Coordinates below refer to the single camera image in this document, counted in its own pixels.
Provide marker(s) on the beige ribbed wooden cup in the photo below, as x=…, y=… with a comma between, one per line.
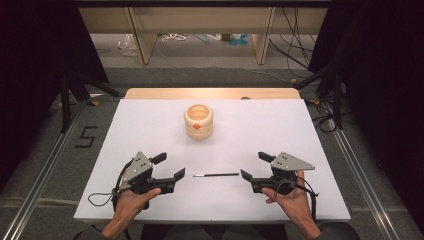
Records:
x=199, y=121

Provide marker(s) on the person's right hand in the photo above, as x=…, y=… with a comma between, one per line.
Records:
x=293, y=201

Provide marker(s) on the person's left hand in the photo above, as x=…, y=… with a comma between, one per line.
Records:
x=133, y=203

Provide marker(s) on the black metal stand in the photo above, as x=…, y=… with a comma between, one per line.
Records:
x=65, y=106
x=338, y=106

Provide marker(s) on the light wooden shelf unit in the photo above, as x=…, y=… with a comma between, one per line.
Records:
x=140, y=40

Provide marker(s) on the clear plastic bag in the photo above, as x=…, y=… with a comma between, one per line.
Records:
x=126, y=45

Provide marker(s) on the white table cover board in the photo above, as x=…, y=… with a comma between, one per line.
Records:
x=233, y=140

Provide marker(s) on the thin black pen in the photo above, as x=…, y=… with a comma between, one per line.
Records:
x=216, y=174

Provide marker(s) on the aluminium floor rail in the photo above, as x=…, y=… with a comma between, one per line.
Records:
x=363, y=186
x=40, y=186

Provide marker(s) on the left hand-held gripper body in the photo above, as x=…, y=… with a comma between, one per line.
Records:
x=138, y=165

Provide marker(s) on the dark curtain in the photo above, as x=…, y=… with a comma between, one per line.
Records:
x=40, y=66
x=383, y=83

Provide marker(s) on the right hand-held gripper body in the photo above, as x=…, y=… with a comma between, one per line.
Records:
x=286, y=163

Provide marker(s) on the blue plastic objects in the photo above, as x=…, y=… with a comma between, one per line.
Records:
x=238, y=40

